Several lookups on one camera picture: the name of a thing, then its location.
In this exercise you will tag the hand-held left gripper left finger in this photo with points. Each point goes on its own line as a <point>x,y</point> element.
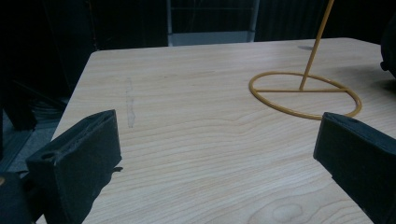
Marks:
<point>76,155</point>

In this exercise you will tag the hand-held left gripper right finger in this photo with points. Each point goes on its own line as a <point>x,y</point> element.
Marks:
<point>358,152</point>

